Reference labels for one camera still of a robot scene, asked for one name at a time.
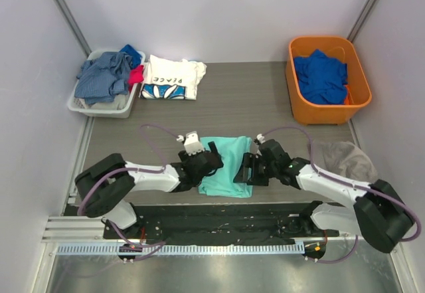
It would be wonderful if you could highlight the teal t shirt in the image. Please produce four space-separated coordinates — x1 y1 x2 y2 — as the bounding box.
198 136 252 199

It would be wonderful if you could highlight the white printed t shirt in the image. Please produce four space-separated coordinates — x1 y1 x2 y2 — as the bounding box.
139 54 207 100

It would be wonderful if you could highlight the white laundry basket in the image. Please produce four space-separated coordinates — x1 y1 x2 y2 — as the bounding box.
68 50 145 118

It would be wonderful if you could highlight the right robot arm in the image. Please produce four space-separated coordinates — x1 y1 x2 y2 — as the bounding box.
234 140 421 253

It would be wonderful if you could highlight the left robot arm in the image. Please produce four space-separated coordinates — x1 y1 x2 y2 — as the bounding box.
74 142 224 239

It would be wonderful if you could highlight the grey bucket hat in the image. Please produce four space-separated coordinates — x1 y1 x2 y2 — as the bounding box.
310 140 379 183

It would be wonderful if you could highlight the orange garment in tub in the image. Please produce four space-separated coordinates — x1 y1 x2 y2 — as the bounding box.
344 85 353 106

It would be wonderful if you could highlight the royal blue garment in tub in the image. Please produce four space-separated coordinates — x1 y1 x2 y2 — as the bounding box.
294 49 348 105

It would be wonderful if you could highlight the grey garment in basket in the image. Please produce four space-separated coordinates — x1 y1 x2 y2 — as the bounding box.
90 94 127 110

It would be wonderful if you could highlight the red garment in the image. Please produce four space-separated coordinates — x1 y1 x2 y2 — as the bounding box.
128 64 144 86

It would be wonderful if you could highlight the blue garment in basket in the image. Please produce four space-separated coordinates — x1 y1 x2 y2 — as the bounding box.
120 44 142 69

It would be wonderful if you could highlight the blue checked shirt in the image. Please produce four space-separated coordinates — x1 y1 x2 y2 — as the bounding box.
74 52 132 105

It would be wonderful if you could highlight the orange plastic tub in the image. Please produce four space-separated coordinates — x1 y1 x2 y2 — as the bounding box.
286 35 372 125

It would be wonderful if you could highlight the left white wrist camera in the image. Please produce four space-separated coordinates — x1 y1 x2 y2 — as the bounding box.
177 131 205 156

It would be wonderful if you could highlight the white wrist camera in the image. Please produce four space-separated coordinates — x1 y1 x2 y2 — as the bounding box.
254 134 266 146
177 131 205 156

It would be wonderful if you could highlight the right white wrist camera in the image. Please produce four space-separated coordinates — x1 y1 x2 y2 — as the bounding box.
254 134 266 146

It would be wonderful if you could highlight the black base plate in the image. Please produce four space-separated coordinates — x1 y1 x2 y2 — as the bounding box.
124 203 339 246

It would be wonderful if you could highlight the aluminium rail frame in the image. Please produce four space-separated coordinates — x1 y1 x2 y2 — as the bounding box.
41 216 107 243

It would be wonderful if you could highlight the white slotted cable duct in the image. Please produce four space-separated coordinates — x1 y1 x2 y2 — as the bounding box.
56 241 305 257

